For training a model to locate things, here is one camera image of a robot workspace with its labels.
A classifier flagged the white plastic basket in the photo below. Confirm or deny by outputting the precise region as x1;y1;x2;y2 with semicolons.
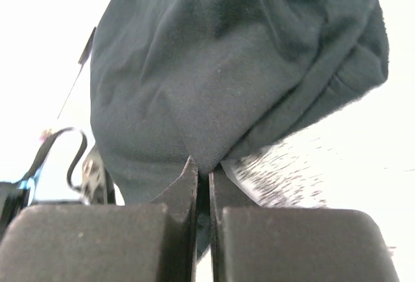
220;132;328;208

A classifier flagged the black t shirt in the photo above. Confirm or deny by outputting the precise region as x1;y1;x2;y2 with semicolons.
90;0;389;255

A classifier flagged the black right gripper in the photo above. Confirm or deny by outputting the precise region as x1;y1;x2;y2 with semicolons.
1;145;198;282

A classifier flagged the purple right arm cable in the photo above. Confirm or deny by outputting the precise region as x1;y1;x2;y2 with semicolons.
19;126;88;195

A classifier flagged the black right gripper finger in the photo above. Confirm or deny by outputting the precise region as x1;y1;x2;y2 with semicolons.
209;170;398;282

